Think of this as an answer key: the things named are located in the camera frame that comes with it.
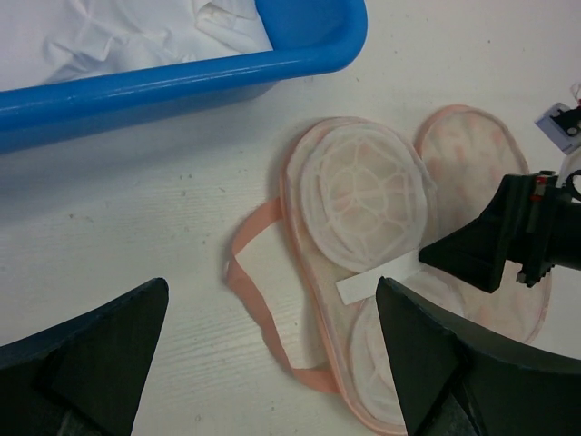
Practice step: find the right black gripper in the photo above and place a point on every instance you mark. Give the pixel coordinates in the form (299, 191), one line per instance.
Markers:
(540, 230)

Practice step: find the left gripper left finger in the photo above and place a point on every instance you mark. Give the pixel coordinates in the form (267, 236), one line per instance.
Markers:
(84, 376)

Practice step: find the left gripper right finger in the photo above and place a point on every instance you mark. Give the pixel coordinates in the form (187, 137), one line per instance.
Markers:
(455, 377)

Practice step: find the floral mesh laundry bag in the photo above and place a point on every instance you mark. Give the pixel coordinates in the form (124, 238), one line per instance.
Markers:
(355, 195)

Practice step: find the white bra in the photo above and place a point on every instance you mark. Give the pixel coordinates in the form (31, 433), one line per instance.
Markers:
(93, 38)

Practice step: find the blue plastic bin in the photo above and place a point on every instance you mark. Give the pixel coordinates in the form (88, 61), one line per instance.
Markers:
(308, 38)

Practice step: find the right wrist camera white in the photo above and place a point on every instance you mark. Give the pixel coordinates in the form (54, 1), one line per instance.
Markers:
(561, 124)

